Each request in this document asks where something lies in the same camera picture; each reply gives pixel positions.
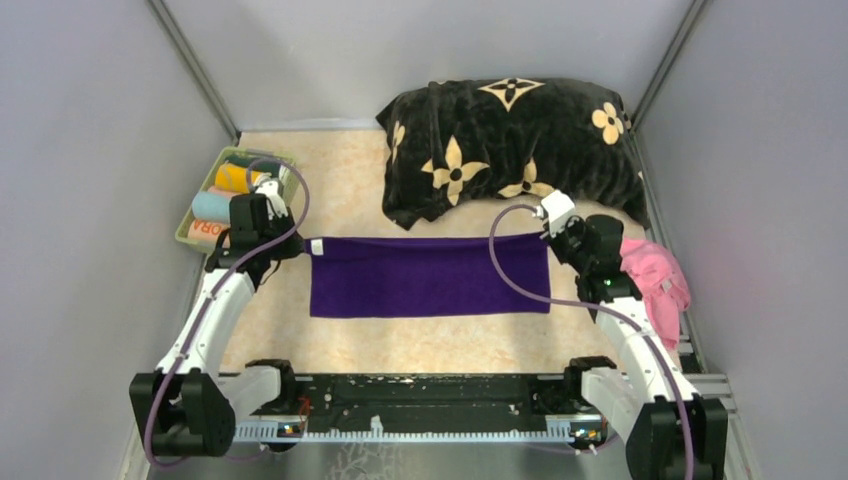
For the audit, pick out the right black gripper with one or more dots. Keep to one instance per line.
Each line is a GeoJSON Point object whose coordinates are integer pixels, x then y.
{"type": "Point", "coordinates": [571, 224]}

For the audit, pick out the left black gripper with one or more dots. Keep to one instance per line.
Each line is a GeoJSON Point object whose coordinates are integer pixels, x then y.
{"type": "Point", "coordinates": [294, 247]}

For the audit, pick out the light blue towel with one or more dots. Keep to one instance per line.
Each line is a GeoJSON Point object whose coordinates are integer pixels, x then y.
{"type": "Point", "coordinates": [211, 207]}

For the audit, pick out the purple towel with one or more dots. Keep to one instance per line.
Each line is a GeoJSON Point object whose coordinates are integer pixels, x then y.
{"type": "Point", "coordinates": [372, 277]}

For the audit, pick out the black floral blanket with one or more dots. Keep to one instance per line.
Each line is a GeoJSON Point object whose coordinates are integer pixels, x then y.
{"type": "Point", "coordinates": [456, 141]}

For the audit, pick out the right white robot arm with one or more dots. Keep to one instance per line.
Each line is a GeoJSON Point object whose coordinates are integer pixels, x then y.
{"type": "Point", "coordinates": [670, 430]}

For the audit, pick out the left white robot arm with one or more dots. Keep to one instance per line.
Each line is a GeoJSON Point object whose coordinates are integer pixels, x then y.
{"type": "Point", "coordinates": [182, 408]}

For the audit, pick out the pink rolled towel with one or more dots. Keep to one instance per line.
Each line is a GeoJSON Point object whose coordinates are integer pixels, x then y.
{"type": "Point", "coordinates": [221, 192]}

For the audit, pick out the green plastic basket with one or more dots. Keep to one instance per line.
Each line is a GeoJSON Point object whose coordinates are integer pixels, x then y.
{"type": "Point", "coordinates": [288, 180]}

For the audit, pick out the orange DORA rolled towel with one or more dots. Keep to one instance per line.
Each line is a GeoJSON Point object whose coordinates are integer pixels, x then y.
{"type": "Point", "coordinates": [204, 234]}

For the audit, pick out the yellow rolled towel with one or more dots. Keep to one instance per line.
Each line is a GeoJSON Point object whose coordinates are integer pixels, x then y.
{"type": "Point", "coordinates": [236, 179]}

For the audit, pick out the dark green rolled towel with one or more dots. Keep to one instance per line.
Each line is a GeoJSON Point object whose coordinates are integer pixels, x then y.
{"type": "Point", "coordinates": [259, 164]}

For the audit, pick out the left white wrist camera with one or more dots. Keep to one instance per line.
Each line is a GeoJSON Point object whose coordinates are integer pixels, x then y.
{"type": "Point", "coordinates": [272, 190]}

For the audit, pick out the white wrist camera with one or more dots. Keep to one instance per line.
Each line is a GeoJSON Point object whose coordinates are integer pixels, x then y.
{"type": "Point", "coordinates": [272, 190]}
{"type": "Point", "coordinates": [554, 211]}

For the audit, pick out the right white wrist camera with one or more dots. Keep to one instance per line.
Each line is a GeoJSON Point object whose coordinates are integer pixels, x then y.
{"type": "Point", "coordinates": [554, 211]}

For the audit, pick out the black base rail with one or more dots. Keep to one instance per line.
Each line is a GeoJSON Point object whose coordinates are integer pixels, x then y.
{"type": "Point", "coordinates": [423, 407]}

